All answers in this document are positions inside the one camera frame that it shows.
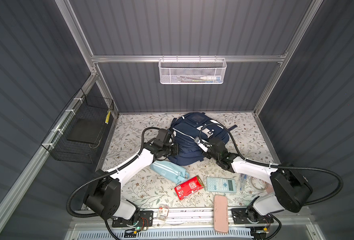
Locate white wire mesh basket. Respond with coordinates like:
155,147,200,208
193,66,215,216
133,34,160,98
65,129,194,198
158,58,227,85

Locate teal calculator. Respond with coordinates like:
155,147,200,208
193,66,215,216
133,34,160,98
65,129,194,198
206,177,237,194

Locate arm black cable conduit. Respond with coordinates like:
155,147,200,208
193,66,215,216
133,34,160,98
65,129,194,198
66,126,165,218
198,122,344,207

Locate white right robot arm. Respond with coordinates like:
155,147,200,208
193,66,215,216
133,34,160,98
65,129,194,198
195,137,313,222

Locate navy blue student backpack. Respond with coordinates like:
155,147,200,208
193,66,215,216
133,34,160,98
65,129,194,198
168,112,230,166

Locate clear tape roll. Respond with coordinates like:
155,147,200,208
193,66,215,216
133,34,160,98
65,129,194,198
250,177,268,192

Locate pink cup with pencils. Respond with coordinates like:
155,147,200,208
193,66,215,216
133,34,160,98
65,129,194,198
266,184,274,194

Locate light teal pencil pouch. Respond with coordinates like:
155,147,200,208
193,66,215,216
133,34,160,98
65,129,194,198
150,161,190,185

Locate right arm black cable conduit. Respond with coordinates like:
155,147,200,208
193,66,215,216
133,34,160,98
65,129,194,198
198,122,344,207

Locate small clear eraser box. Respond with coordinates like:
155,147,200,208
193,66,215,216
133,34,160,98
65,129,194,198
157,204,169,222

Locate clear pen pack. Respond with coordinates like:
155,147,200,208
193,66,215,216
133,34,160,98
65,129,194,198
239,174,249,192

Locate red snack packet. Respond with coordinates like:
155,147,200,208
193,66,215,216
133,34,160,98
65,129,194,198
174,176,205,201

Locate white marker in basket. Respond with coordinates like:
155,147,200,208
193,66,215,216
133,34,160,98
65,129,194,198
200,76,222,83

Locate pink pencil case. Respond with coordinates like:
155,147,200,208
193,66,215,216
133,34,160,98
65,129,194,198
213,195,229,234

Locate black wire wall basket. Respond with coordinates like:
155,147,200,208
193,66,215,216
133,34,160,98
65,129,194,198
41,90,114,164

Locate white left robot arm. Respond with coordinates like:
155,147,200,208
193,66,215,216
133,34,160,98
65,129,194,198
84,127,179,222

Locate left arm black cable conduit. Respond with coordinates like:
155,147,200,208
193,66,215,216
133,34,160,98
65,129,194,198
66,126,165,218

